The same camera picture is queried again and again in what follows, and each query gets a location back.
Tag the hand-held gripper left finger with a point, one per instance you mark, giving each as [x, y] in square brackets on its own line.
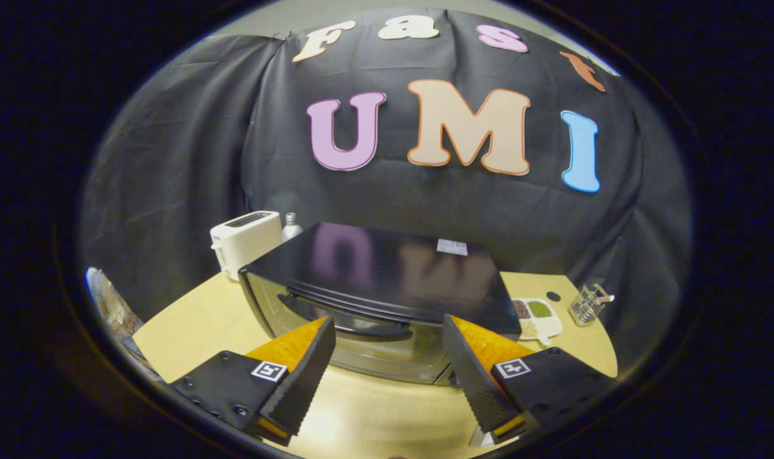
[301, 382]

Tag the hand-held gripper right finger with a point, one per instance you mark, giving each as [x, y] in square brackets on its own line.
[473, 382]

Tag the black toaster oven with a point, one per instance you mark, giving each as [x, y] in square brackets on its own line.
[387, 274]

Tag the white pop-up toaster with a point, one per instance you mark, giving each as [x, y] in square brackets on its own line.
[247, 242]

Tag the white divided spice dish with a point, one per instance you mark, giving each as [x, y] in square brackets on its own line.
[539, 319]

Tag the silver bottle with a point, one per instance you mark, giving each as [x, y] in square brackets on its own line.
[291, 228]

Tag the black backdrop cloth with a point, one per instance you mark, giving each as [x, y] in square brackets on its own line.
[202, 159]

